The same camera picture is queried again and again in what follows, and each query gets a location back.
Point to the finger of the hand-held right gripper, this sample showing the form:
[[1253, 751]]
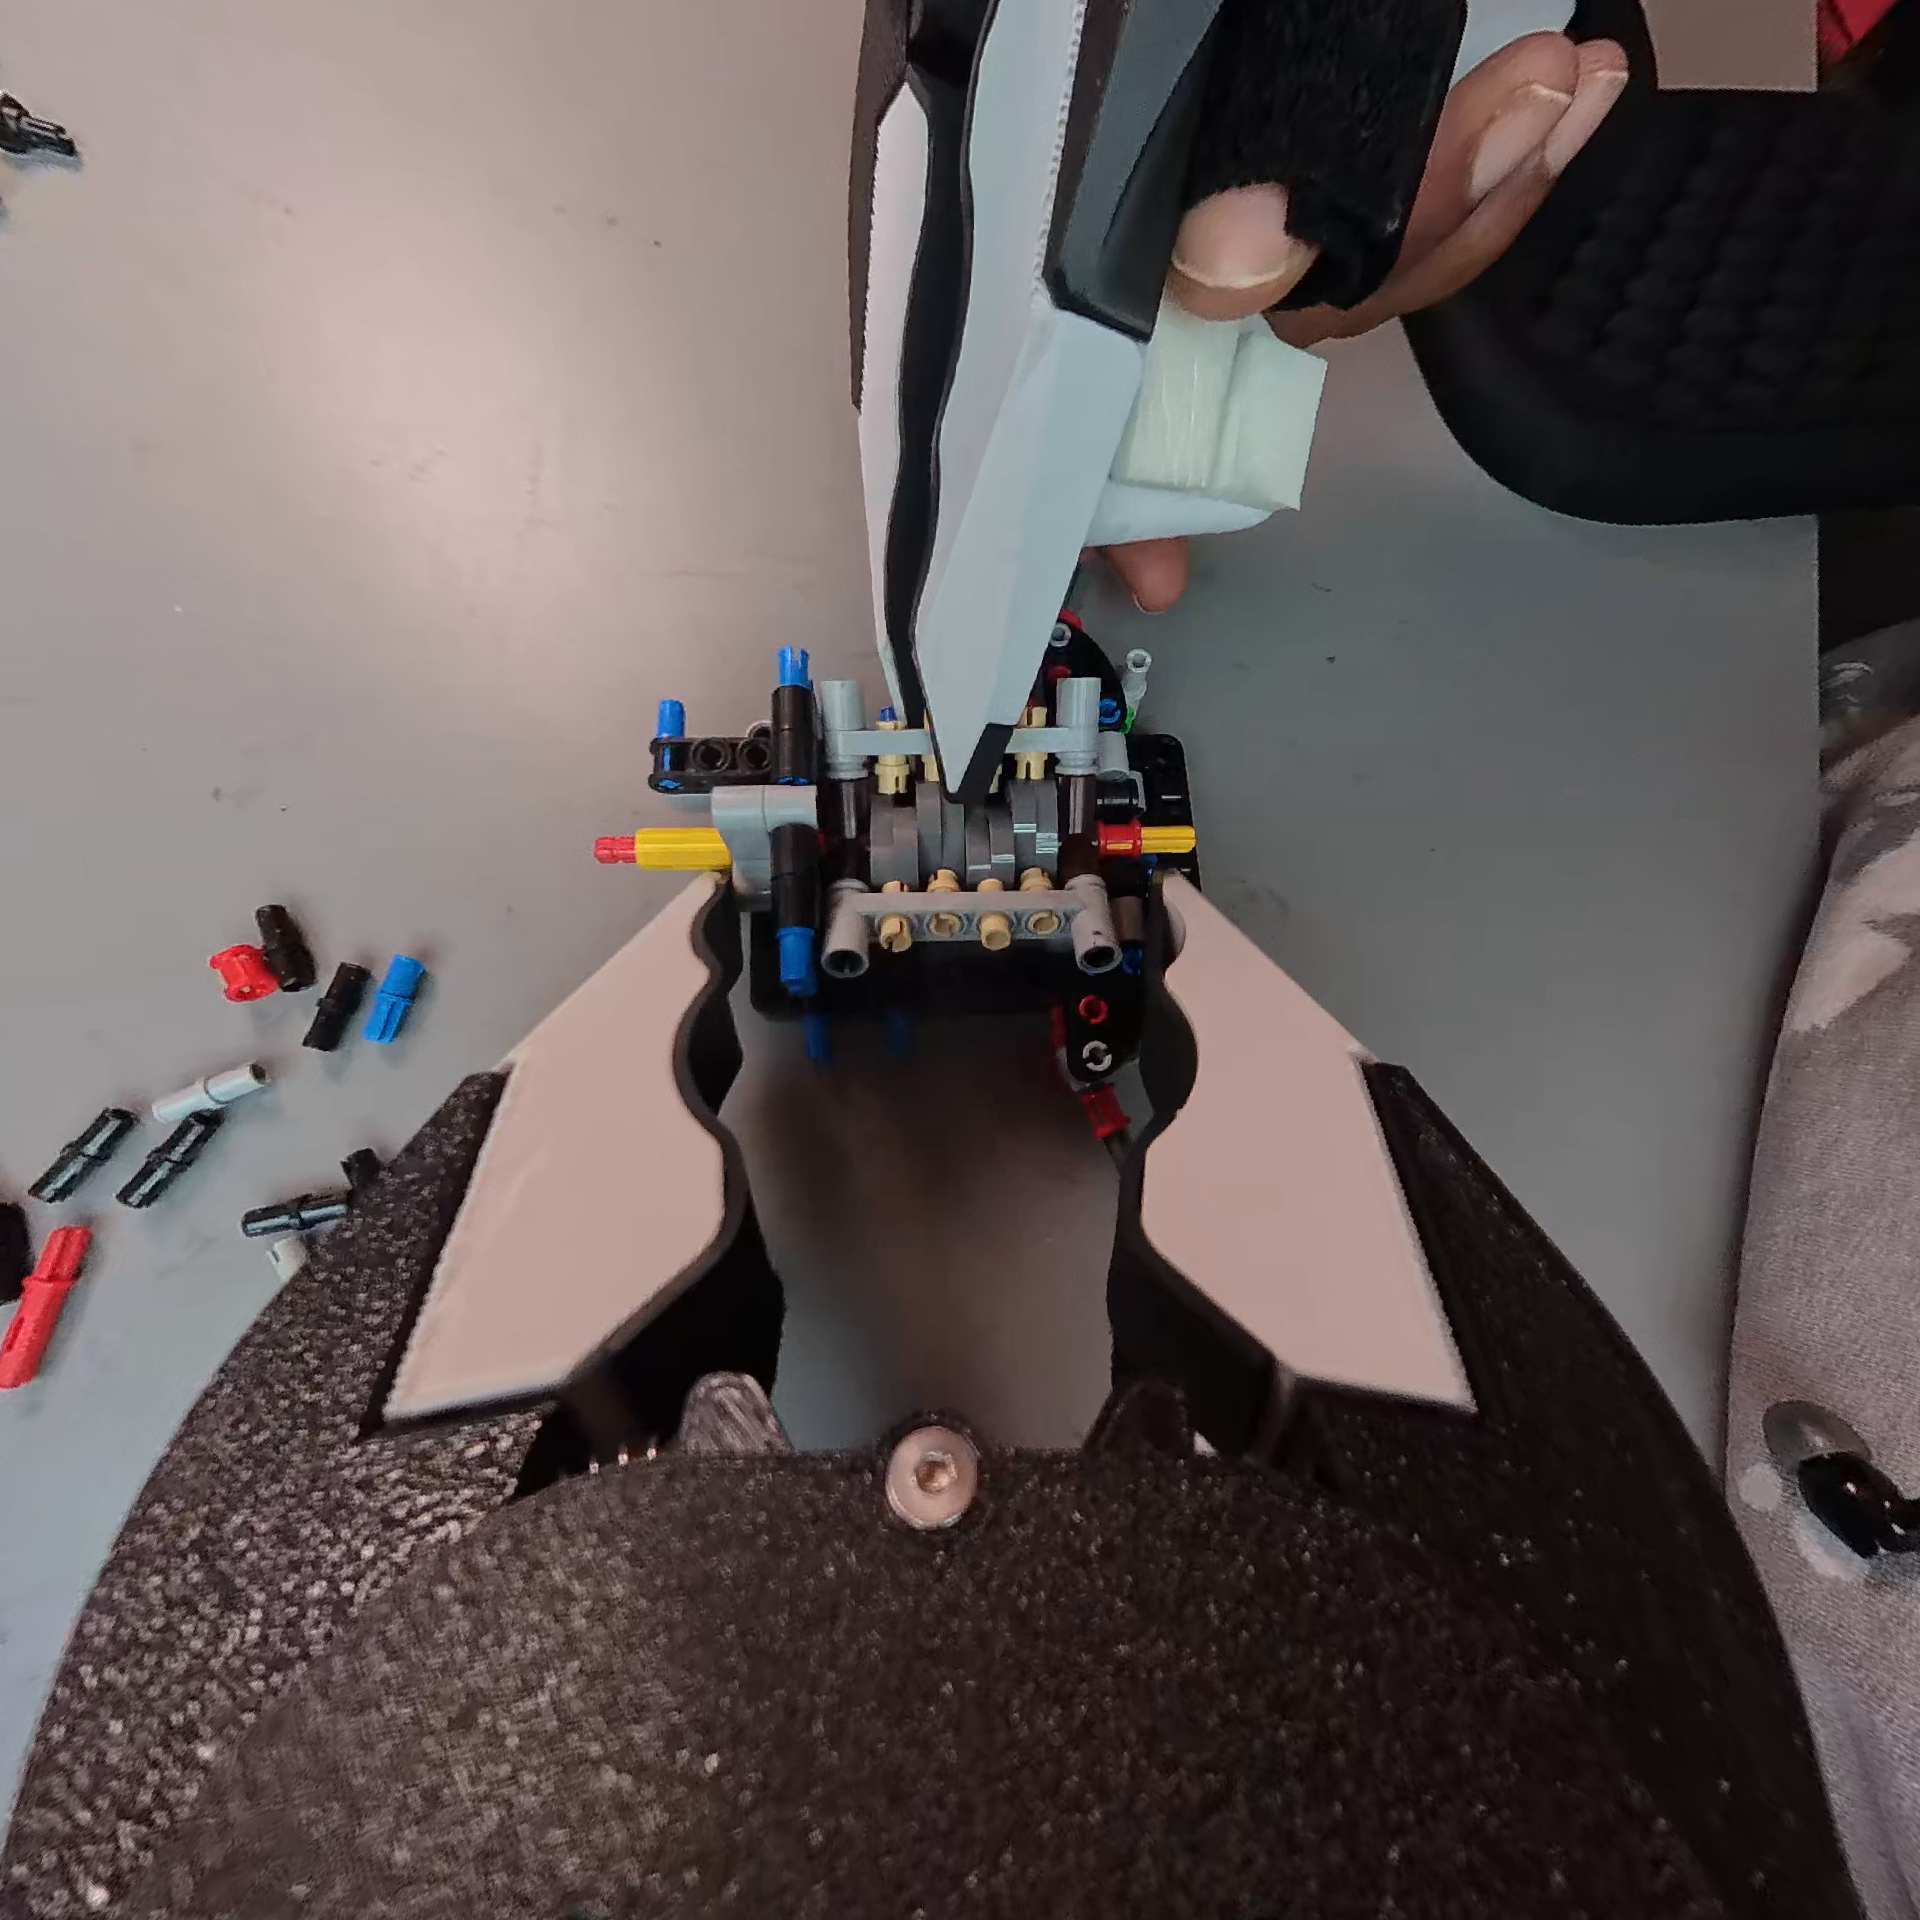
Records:
[[1020, 494], [906, 332]]

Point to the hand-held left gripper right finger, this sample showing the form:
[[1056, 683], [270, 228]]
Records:
[[1291, 1185]]

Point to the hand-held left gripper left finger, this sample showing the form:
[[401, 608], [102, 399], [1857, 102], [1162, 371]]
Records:
[[585, 1169]]

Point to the toy brick mechanical assembly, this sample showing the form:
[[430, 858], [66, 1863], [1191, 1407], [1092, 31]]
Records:
[[963, 862]]

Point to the person's right hand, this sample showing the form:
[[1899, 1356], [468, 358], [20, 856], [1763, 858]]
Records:
[[1477, 181]]

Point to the scatter of loose connector pins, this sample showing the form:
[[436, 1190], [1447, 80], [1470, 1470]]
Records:
[[396, 997]]

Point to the person's grey patterned clothing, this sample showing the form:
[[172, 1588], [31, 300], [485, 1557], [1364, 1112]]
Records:
[[1848, 1049]]

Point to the single black connector pin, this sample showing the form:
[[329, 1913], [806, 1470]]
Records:
[[36, 136]]

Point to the red object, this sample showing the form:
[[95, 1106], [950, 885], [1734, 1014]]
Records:
[[1869, 36]]

